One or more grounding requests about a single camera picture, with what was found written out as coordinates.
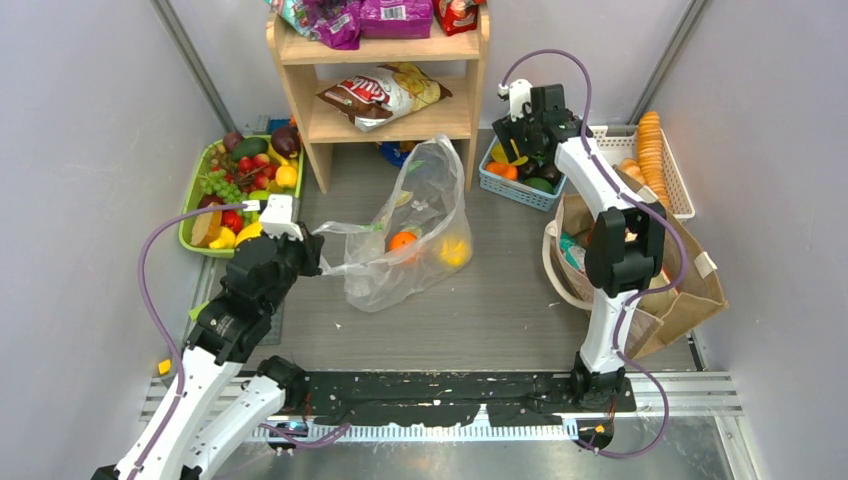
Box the blue snack bag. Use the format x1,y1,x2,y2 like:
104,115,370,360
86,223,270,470
377,141,417,168

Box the white bread basket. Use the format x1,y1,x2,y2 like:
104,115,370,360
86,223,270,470
589,125,696,223

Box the brown burlap grocery bag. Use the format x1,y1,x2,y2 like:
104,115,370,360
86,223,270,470
546,194,727,359

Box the green apple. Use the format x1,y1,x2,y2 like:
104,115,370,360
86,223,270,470
248,190,271,201

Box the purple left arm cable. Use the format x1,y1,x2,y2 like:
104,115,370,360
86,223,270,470
125,201,263,480

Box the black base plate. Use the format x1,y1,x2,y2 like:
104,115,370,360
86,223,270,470
282,371,636,427

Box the red snack bag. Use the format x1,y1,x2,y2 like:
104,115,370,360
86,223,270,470
432,0,485,36

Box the blue fruit basket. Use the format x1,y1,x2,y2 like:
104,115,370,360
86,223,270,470
478,137,566,212

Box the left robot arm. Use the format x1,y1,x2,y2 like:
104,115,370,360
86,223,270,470
93,223,324,479

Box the green grape bunch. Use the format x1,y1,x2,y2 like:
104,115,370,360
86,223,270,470
198,169,248,208

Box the green fruit tray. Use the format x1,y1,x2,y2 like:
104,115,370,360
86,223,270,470
178,132,304,258

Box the avocado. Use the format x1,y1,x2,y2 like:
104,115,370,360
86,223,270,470
230,137,269,161

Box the wooden shelf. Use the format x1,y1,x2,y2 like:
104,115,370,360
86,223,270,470
266,4,490,193

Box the orange fruit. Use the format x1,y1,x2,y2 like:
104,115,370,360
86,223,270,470
388,230,418,252

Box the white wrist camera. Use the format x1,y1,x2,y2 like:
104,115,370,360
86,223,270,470
243,194,304,240
497,79,533,122

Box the stacked round crackers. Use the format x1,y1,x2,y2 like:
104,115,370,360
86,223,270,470
637,111,671,210

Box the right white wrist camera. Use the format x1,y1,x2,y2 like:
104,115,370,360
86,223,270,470
497,79,533,122

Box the purple snack bag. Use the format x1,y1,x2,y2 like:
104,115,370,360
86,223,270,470
266,0,362,50

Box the yellow toy block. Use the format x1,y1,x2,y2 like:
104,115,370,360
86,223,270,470
157,359,172,376

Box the small croissant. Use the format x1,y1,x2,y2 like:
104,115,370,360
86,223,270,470
619,158,647,185

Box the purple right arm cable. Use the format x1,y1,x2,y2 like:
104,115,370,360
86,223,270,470
500,48,690,460

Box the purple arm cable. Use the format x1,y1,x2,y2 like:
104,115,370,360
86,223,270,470
500,48,690,460
125,201,263,480

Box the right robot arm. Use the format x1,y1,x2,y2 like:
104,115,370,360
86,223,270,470
493,79,666,406

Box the magenta snack bag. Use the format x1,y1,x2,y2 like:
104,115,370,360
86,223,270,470
360,0,433,39

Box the Chuba chips bag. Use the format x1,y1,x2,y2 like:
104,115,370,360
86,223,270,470
316,62,453,132

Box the clear plastic bag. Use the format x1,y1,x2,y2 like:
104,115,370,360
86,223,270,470
315,134,473,312

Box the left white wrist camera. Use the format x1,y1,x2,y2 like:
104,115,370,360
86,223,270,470
243,194,304,240

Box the teal snack bag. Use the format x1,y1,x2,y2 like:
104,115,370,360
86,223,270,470
559,232,586,274

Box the yellow mango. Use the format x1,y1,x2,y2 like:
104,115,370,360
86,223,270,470
235,222,263,247

